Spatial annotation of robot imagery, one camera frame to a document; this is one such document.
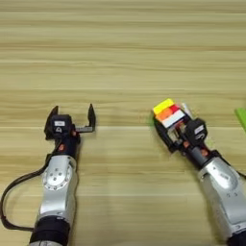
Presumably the green rectangular block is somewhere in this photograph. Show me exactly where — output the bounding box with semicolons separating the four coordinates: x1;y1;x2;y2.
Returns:
234;108;246;135

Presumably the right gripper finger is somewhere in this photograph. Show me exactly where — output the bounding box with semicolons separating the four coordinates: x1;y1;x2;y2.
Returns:
182;110;197;127
153;119;178;154

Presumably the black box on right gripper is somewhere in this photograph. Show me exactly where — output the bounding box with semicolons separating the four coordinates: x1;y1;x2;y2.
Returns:
184;117;209;142

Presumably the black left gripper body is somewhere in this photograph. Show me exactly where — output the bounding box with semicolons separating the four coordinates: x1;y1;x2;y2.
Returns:
44;124;96;160

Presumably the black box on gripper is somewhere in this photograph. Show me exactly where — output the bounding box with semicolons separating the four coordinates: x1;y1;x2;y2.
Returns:
47;113;74;137
184;117;209;142

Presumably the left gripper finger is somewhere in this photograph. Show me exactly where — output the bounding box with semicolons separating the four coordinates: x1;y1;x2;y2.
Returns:
86;103;97;130
43;105;61;140

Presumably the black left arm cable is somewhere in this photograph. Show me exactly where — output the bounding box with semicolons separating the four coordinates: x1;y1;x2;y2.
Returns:
0;143;63;233

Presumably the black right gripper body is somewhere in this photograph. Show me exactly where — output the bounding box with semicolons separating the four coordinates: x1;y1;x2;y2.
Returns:
168;123;223;170

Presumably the multicolour puzzle cube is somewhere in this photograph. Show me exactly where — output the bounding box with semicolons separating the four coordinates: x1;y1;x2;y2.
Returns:
152;97;187;130

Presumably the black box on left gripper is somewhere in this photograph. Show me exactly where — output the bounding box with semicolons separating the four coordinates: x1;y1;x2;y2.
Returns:
47;113;74;137

